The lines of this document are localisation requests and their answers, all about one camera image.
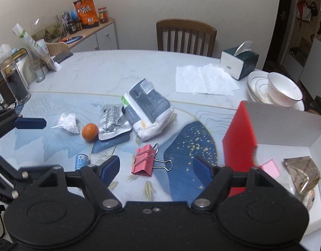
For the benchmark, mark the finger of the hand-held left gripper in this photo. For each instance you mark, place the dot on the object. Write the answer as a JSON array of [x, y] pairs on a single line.
[[32, 123], [8, 168]]

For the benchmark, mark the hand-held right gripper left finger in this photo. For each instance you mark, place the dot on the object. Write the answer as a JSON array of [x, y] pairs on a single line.
[[110, 170]]

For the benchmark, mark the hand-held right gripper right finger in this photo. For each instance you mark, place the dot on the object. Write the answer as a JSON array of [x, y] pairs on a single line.
[[204, 170]]

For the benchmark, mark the small blue bottle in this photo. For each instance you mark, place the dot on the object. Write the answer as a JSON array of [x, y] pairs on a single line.
[[82, 162]]

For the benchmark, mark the pink binder clip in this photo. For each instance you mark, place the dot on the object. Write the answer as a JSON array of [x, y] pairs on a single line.
[[143, 162]]

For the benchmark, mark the orange tangerine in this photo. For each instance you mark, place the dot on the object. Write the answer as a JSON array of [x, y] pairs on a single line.
[[89, 132]]

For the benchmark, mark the silver foil pouch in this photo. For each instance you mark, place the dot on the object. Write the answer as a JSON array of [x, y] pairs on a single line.
[[112, 123]]

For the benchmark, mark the red cardboard box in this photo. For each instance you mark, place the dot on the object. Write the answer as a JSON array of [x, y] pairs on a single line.
[[238, 136]]

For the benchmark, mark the pink ribbed pad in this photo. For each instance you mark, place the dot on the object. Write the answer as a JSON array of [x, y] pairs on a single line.
[[270, 167]]

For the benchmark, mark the grey white snack bag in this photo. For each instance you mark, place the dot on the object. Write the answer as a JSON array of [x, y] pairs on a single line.
[[147, 104]]

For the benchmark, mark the gold foil packet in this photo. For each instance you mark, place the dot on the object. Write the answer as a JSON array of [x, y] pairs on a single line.
[[301, 172]]

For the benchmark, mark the oval face-print snack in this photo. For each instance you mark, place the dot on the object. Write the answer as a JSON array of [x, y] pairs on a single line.
[[309, 200]]

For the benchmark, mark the marble patterned desktop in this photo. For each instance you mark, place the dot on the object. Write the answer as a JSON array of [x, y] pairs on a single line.
[[110, 70]]

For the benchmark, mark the crumpled clear plastic bag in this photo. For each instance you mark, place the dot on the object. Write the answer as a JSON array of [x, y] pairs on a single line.
[[67, 123]]

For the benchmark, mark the brown mug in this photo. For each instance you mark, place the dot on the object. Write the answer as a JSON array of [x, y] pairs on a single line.
[[4, 94]]

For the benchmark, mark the glass bottle with dark liquid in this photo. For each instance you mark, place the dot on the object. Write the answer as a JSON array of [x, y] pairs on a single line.
[[16, 86]]

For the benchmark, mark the small glass cup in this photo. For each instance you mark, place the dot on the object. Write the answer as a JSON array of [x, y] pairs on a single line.
[[38, 73]]

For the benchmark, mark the crumpled white plastic bag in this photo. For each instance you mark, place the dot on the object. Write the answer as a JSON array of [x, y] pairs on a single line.
[[2, 53]]

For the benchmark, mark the long clear noodle packet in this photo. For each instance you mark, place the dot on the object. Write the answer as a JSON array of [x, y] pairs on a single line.
[[32, 44]]

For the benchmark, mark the large white plate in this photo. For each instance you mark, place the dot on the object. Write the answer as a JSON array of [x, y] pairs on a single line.
[[254, 98]]

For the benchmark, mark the white paper napkin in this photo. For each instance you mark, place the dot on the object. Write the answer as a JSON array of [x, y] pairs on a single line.
[[202, 81]]

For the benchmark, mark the blue round mat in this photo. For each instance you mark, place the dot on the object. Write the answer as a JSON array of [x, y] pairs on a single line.
[[75, 38]]

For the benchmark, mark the small white plate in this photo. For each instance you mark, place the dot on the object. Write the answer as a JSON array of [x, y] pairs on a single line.
[[259, 89]]

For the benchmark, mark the clear plastic dome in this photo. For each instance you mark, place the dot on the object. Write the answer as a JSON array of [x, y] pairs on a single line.
[[45, 26]]

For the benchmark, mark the dark glass jar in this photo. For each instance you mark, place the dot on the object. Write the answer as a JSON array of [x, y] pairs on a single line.
[[71, 27], [79, 25]]

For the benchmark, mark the green white tissue box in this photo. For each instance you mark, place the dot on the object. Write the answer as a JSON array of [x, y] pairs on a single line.
[[236, 65]]

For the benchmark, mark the printed picture card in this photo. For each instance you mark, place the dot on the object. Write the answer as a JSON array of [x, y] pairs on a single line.
[[64, 18]]

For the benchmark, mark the white gold-rimmed bowl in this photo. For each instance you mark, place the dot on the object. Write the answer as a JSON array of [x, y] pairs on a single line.
[[283, 91]]

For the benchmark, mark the white side cabinet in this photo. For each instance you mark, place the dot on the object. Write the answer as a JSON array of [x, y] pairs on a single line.
[[105, 36]]

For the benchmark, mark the orange snack bag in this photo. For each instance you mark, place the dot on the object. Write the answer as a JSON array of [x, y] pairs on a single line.
[[86, 11]]

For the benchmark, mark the red sauce jar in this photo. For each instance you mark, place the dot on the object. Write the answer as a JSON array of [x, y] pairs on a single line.
[[103, 17]]

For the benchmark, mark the wooden chair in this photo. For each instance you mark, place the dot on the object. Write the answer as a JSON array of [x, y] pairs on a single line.
[[186, 24]]

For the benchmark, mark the hanging red black bag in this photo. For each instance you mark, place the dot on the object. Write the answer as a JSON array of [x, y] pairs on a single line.
[[305, 11]]

